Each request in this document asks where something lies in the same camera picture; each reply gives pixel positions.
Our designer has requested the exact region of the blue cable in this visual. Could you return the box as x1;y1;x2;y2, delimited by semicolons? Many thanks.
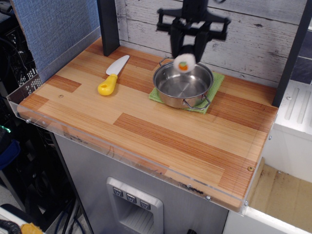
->
55;202;86;234

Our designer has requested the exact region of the water dispenser panel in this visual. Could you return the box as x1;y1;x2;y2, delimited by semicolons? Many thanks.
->
106;177;164;234

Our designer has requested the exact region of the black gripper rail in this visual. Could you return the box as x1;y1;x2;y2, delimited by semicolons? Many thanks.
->
157;0;231;62

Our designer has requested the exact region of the green cloth mat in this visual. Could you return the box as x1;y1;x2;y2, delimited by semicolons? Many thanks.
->
149;72;225;114

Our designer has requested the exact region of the black plastic crate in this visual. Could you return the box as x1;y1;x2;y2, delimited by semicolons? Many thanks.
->
0;26;37;93

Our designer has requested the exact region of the plush sushi roll toy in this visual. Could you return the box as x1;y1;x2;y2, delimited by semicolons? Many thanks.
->
174;45;196;74

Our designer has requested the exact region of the dark left post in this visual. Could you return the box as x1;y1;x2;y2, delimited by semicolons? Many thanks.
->
97;0;120;56

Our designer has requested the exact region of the dark right post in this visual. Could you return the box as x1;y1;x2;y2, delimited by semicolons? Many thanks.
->
272;0;312;107

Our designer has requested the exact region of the stainless steel pot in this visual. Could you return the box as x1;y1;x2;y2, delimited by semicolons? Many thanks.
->
153;57;214;110

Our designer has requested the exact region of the yellow handled toy knife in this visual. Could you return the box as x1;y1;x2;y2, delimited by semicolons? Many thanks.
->
97;55;130;96

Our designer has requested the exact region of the clear acrylic table guard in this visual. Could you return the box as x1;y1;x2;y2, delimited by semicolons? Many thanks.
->
8;75;277;212

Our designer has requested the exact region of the dark post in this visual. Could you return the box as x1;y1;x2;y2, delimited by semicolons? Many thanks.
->
97;0;120;56
272;0;312;107

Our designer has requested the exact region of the blue fabric panel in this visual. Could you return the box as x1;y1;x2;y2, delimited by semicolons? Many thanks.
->
11;0;100;82

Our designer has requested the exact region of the white toy sink unit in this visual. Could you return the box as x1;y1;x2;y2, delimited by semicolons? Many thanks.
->
224;80;312;234

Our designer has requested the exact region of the grey toy fridge cabinet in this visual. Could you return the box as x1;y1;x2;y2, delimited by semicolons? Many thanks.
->
56;136;228;234

